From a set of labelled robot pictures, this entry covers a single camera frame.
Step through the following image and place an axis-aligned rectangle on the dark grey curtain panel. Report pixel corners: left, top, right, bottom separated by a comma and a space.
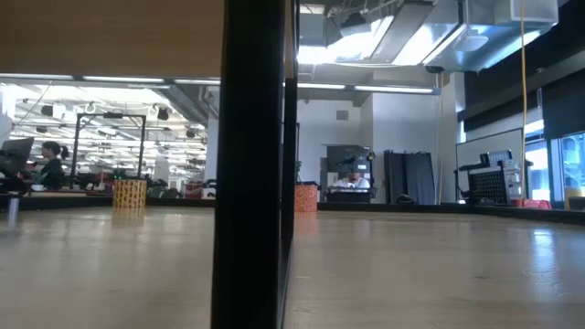
383, 149, 437, 206

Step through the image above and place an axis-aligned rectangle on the yellow patterned box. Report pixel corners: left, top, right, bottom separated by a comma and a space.
112, 178, 148, 209

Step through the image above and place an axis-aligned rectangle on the glass window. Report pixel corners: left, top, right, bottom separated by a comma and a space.
524, 119, 585, 205

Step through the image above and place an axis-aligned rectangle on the black shelf front post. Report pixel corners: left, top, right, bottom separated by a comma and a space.
210, 0, 287, 329

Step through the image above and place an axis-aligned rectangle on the small metal post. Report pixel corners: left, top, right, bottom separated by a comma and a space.
6, 196, 21, 226

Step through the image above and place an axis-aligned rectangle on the black background station frame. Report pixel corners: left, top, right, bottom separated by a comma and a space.
71, 112, 147, 189

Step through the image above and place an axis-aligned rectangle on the dark computer monitor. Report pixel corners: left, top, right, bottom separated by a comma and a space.
0, 136, 36, 175

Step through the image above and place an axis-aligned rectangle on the black background workstation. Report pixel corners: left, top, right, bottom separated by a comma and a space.
319, 144, 378, 205

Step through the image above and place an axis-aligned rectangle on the white ceiling dome fixture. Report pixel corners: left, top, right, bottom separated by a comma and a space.
456, 28, 490, 53

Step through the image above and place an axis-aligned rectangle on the wooden shelf board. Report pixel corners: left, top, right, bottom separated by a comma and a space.
0, 0, 297, 80

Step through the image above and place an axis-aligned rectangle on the black shelf rear frame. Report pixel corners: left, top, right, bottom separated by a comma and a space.
275, 0, 302, 329

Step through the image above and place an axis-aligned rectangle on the silver ceiling air duct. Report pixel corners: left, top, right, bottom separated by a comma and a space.
297, 0, 559, 73

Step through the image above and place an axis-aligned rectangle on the orange patterned can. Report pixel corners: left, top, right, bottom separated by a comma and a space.
294, 183, 319, 213

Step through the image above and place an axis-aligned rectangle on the red bin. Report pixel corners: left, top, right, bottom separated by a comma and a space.
510, 198, 553, 210

